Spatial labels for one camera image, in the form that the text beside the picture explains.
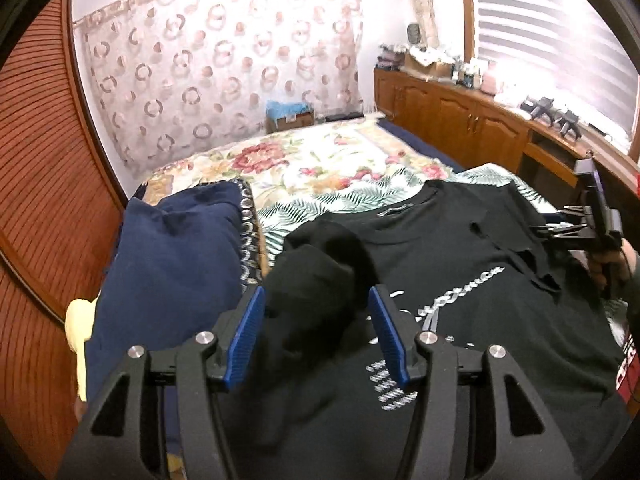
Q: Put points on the white leaf-print blanket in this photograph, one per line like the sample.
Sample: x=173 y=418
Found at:
x=300 y=210

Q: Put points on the navy folded cloth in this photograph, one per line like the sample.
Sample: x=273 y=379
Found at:
x=165 y=270

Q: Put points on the circle-patterned curtain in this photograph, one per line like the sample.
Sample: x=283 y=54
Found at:
x=200 y=60

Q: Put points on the open cardboard box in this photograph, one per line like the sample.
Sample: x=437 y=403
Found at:
x=425 y=64

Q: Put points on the person's right forearm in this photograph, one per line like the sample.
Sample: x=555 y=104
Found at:
x=634 y=292

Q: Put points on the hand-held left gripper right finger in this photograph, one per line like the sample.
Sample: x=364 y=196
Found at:
x=387 y=332

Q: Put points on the red printed cloth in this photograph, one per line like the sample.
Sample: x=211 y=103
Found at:
x=631 y=360

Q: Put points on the black flat object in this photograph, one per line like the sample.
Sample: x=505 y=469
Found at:
x=344 y=117

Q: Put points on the wooden cabinet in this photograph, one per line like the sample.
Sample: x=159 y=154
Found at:
x=450 y=110

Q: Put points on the beige lace curtain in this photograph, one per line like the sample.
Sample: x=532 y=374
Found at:
x=422 y=0

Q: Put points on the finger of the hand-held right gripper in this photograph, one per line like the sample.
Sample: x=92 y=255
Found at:
x=572 y=243
x=565 y=231

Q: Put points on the pink packet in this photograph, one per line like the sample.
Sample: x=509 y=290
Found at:
x=492 y=79

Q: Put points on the yellow folded cloth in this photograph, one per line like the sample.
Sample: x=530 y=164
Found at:
x=80 y=330

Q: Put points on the stack of small boxes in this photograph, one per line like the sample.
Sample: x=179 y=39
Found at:
x=390 y=55

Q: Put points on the black gadget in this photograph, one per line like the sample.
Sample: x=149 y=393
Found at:
x=569 y=122
x=537 y=109

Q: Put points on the striped window blind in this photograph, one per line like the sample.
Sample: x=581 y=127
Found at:
x=540 y=25

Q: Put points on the wooden louvered wardrobe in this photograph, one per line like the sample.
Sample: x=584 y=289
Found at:
x=45 y=160

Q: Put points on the floral bedspread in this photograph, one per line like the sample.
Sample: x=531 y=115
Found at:
x=310 y=155

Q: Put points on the navy bed sheet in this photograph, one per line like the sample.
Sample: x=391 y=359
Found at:
x=425 y=147

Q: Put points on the person's right hand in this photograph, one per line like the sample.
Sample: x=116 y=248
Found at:
x=631 y=260

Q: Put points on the black printed t-shirt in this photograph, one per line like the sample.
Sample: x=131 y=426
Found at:
x=475 y=320

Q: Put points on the blue plastic bag pile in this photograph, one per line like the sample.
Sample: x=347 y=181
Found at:
x=290 y=107

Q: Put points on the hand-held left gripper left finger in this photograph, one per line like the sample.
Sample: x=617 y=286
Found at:
x=247 y=332

